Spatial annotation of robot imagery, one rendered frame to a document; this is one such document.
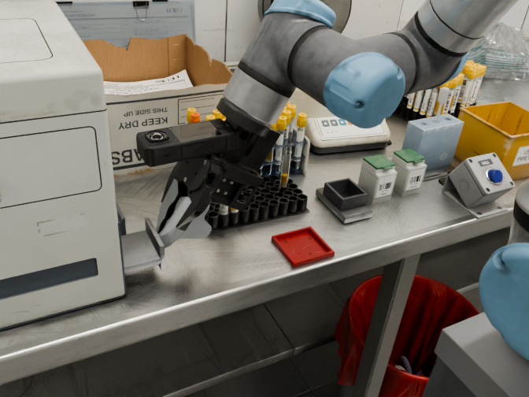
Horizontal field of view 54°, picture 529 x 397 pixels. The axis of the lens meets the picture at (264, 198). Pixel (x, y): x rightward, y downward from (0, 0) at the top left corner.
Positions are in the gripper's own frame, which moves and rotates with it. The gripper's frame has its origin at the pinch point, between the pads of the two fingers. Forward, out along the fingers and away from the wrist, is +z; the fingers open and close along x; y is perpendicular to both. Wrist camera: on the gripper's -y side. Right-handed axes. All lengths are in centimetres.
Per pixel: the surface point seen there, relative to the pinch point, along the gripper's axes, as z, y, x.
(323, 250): -7.5, 22.0, -5.8
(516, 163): -33, 59, -1
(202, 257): 1.1, 7.5, -0.5
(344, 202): -13.5, 27.1, 0.4
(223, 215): -3.8, 10.9, 4.6
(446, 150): -28, 49, 6
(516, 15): -74, 113, 59
